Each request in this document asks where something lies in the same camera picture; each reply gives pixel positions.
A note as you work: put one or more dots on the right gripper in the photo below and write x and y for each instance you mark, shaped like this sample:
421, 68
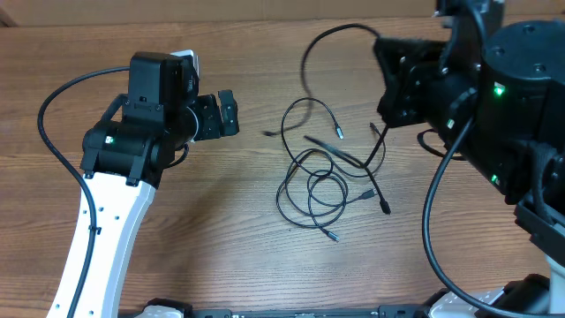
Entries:
409, 84

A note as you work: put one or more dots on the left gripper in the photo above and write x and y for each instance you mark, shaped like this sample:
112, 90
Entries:
212, 128

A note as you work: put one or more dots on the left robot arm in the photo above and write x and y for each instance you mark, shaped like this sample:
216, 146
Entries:
124, 157

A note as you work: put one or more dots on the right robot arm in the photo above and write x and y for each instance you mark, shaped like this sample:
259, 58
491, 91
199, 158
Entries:
495, 95

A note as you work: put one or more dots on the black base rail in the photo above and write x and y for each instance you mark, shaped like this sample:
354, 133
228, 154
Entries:
170, 308

